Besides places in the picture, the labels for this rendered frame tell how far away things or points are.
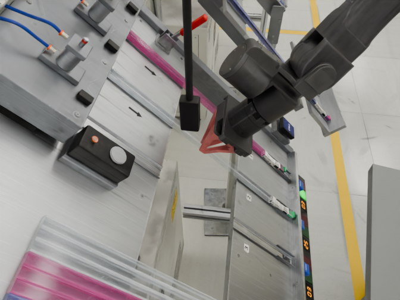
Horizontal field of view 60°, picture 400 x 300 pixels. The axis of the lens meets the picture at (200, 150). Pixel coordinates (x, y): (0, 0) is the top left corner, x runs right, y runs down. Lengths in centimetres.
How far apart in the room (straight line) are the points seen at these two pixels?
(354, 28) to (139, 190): 37
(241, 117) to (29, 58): 31
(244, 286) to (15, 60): 48
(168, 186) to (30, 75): 63
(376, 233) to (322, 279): 61
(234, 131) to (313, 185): 128
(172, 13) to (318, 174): 106
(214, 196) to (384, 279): 93
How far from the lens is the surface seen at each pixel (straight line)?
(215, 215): 128
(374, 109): 235
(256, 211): 73
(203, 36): 164
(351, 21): 52
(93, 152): 44
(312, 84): 52
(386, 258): 101
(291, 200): 86
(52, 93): 43
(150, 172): 54
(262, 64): 52
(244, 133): 58
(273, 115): 55
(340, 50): 53
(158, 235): 91
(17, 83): 42
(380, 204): 110
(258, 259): 69
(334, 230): 172
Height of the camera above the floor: 143
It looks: 49 degrees down
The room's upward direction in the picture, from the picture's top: straight up
